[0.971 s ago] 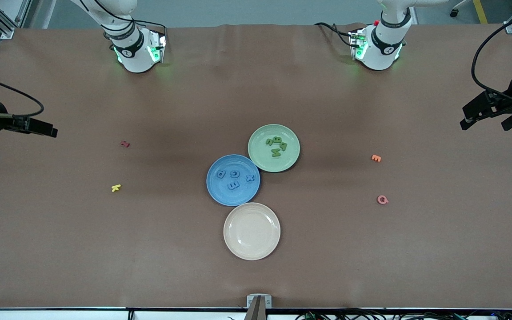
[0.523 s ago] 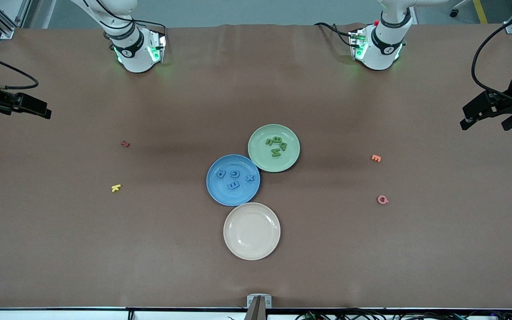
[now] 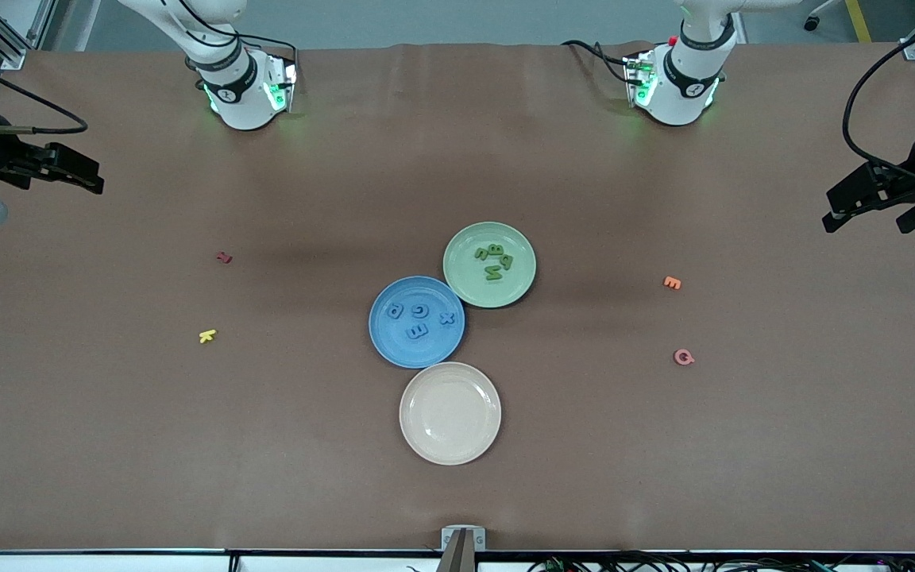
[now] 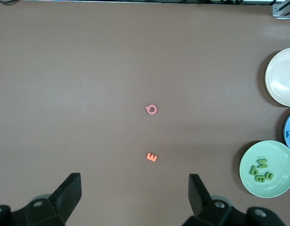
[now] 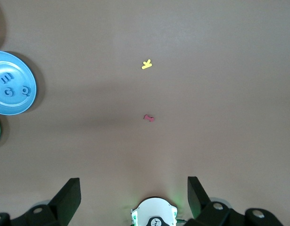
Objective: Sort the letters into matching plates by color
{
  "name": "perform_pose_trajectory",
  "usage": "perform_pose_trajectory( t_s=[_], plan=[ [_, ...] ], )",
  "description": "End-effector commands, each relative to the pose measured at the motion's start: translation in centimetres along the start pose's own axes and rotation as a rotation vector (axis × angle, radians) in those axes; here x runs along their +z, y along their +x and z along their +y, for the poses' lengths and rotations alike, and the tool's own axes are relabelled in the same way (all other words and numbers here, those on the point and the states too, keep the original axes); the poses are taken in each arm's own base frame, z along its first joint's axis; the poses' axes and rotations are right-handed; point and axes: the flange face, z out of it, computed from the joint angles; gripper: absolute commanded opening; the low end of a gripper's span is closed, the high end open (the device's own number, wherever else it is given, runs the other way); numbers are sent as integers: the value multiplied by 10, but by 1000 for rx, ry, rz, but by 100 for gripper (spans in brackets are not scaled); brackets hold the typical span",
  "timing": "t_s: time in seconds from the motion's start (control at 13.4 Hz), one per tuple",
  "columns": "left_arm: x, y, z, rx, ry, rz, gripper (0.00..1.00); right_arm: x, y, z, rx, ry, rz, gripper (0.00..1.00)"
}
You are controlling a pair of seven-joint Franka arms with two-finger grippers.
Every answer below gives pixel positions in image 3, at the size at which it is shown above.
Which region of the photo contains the black right arm base cable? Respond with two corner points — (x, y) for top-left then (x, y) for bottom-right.
(235, 30), (299, 52)

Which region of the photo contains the black arm base cable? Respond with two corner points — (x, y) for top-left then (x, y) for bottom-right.
(561, 38), (635, 84)
(235, 30), (299, 52)

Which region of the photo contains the white table front rail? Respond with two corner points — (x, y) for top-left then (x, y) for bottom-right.
(0, 550), (915, 572)

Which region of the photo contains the beige plate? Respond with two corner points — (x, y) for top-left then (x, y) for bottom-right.
(399, 361), (503, 466)

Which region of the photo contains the blue plate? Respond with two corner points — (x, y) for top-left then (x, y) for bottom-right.
(369, 276), (466, 370)

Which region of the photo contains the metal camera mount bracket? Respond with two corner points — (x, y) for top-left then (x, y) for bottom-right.
(441, 525), (487, 572)

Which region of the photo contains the green plate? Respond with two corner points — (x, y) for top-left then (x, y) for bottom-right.
(442, 222), (538, 309)

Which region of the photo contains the black left arm base cable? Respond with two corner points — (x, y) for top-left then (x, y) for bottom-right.
(561, 38), (635, 84)

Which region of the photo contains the brown table mat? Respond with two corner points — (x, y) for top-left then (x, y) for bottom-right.
(0, 41), (915, 553)

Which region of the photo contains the black chair caster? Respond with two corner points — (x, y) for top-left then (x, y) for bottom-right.
(803, 0), (847, 33)

